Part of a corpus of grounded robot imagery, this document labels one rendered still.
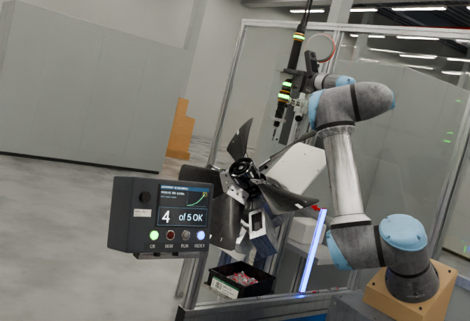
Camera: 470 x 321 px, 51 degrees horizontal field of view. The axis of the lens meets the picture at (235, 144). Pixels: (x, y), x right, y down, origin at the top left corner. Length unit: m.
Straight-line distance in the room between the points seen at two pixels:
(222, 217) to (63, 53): 5.50
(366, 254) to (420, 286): 0.19
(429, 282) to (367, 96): 0.55
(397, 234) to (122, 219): 0.72
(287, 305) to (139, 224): 0.77
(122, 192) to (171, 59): 6.56
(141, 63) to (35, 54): 1.51
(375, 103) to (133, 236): 0.77
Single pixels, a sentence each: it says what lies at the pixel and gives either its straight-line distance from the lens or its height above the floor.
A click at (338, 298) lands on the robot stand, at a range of 1.56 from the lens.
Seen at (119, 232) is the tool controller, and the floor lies 1.11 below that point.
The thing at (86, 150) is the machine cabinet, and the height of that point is 0.23.
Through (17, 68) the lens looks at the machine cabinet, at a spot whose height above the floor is 1.19.
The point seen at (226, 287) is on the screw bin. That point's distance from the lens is 1.81.
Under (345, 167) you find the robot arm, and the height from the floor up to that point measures 1.39.
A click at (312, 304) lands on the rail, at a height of 0.83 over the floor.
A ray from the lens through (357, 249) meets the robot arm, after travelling 1.41.
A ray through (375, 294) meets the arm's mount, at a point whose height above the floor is 1.04.
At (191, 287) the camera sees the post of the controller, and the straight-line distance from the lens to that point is 1.51.
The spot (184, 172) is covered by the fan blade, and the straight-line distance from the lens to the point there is 2.29.
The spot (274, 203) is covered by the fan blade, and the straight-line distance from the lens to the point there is 1.89.
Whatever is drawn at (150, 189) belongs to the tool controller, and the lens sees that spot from 1.27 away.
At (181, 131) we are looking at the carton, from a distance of 10.24.
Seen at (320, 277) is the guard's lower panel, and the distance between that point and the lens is 2.77.
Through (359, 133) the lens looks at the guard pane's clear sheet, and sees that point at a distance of 2.66.
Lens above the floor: 1.51
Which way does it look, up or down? 5 degrees down
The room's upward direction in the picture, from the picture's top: 14 degrees clockwise
